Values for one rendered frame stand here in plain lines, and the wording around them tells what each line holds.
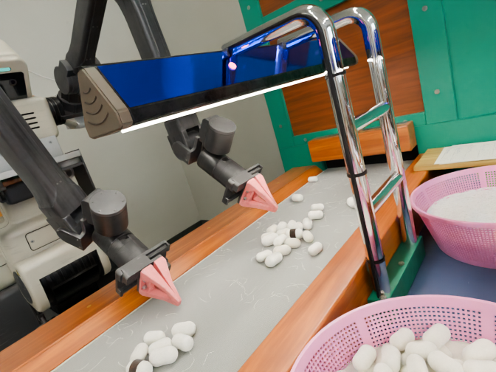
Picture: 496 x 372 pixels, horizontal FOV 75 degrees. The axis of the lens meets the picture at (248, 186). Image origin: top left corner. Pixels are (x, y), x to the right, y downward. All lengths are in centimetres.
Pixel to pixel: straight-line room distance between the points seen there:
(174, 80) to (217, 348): 35
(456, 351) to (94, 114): 46
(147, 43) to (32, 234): 62
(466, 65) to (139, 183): 238
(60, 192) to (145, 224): 222
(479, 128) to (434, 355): 68
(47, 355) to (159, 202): 234
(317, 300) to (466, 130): 66
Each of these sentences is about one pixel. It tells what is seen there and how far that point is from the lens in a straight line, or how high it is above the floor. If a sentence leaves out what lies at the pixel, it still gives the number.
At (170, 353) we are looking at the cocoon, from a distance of 48.
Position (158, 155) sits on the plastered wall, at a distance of 292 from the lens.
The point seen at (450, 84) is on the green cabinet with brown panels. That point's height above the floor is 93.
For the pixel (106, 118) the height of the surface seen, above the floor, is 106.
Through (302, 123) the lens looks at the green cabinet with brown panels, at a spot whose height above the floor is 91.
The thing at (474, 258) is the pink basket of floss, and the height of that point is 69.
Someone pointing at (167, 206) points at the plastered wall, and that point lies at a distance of 294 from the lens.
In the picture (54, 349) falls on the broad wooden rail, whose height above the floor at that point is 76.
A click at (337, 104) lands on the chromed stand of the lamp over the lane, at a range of 43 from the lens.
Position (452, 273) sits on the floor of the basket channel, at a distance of 64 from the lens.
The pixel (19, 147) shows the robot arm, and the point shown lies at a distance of 62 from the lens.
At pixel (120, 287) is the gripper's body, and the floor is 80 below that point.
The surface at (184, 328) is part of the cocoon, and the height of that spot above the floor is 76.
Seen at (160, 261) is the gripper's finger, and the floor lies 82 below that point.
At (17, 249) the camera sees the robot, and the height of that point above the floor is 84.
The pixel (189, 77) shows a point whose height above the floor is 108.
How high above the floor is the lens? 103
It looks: 14 degrees down
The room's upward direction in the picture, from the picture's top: 17 degrees counter-clockwise
